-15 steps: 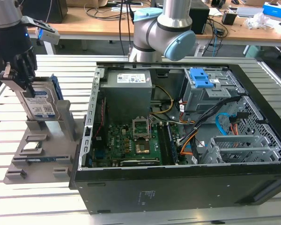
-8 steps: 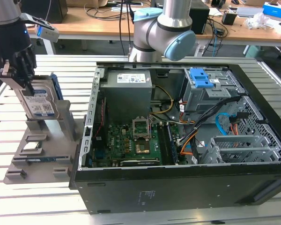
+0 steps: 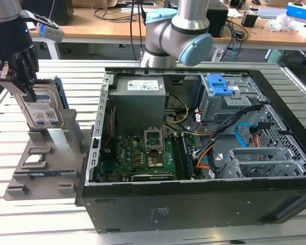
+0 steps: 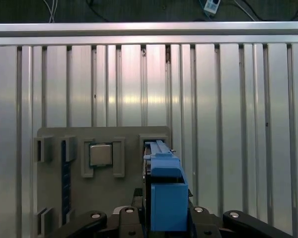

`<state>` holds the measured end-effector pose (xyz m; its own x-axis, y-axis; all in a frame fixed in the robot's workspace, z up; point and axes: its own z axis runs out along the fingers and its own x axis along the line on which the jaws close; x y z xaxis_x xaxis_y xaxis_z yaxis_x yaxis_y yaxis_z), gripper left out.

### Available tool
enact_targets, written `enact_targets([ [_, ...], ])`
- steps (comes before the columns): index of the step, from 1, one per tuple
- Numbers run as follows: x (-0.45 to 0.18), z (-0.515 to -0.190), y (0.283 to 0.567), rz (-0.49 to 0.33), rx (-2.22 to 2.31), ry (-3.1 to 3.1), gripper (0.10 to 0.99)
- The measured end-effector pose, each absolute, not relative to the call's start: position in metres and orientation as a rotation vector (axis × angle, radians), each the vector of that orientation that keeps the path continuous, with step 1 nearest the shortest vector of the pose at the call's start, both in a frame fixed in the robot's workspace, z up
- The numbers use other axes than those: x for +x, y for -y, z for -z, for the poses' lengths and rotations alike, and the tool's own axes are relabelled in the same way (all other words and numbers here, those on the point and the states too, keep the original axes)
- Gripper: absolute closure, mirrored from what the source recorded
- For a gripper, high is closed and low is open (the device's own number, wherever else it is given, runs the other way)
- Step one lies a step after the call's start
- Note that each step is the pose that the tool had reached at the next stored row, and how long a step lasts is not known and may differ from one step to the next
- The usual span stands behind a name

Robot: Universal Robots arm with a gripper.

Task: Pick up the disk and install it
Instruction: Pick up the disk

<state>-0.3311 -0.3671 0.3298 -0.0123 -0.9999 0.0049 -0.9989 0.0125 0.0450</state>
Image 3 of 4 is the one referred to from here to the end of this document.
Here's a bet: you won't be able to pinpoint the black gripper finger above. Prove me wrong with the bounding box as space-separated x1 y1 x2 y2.
11 45 40 103
0 62 27 94

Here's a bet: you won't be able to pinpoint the hard disk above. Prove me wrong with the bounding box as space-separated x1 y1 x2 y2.
8 76 70 130

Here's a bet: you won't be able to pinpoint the metal disk bay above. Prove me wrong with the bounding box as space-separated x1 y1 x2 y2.
217 146 306 179

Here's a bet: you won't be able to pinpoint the large black box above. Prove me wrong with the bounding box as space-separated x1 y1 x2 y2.
21 0 75 27

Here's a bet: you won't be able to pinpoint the wooden desk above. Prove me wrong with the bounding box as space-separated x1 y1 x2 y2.
22 0 306 61

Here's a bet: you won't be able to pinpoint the silver CPU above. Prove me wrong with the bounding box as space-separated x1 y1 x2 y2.
25 155 47 164

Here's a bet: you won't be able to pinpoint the brown cardboard box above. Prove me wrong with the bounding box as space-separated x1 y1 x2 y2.
72 0 118 8

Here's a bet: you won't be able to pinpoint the grey parts rack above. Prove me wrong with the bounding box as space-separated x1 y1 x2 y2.
4 108 93 202

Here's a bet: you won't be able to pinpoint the grey power supply unit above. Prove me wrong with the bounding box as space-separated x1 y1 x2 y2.
108 76 168 129

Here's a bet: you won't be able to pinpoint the green motherboard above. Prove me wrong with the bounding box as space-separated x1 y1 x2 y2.
99 132 194 182

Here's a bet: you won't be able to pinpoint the metal socket cover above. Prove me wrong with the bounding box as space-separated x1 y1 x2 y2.
144 126 164 152

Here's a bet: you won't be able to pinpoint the thin locking lever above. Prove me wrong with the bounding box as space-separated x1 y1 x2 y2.
161 126 167 151

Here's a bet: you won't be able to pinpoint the CPU socket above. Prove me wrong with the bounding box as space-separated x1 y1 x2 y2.
145 150 165 170

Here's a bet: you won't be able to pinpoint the black graphics card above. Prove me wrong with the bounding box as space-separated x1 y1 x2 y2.
122 173 177 183

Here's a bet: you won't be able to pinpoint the black RAM slot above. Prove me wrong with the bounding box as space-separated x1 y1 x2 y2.
170 134 182 180
176 134 189 179

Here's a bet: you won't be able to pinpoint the installed RAM stick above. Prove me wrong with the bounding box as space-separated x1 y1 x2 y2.
182 134 195 179

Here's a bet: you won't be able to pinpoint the white power strip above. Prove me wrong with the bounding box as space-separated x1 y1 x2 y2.
211 48 224 62

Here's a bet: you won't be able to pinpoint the blue plastic drive latch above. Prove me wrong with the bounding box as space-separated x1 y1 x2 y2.
205 73 233 96

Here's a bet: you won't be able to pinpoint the black computer tower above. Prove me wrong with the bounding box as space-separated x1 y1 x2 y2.
206 5 230 39

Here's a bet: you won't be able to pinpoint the metal drive cage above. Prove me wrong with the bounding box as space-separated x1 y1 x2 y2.
195 75 268 135

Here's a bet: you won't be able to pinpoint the black PC case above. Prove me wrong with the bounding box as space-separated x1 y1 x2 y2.
75 66 306 234

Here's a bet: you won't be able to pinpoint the small black box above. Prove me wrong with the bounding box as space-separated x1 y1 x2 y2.
241 12 260 29

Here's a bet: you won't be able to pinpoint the pale green bin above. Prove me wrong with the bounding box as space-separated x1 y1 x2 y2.
266 48 287 64

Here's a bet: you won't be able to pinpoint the clear plastic bags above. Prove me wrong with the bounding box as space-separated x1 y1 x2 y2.
266 13 299 33

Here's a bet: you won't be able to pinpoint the blue cardboard box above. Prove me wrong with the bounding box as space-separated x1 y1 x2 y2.
285 2 306 23

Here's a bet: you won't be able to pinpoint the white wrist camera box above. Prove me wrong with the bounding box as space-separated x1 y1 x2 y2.
20 10 65 43

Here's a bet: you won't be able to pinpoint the red wire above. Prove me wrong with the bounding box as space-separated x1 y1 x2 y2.
104 105 117 152

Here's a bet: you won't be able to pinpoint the yellow wires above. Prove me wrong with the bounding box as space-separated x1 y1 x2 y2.
164 92 190 126

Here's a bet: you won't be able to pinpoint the orange wire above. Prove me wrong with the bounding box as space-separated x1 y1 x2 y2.
195 146 213 170

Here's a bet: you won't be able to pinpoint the black cable bundle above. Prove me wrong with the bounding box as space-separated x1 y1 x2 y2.
193 104 264 159

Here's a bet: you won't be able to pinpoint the blue wire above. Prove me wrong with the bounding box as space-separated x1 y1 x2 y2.
234 122 253 149

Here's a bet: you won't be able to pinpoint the black connector with orange wires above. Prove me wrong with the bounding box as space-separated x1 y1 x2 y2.
249 122 271 148

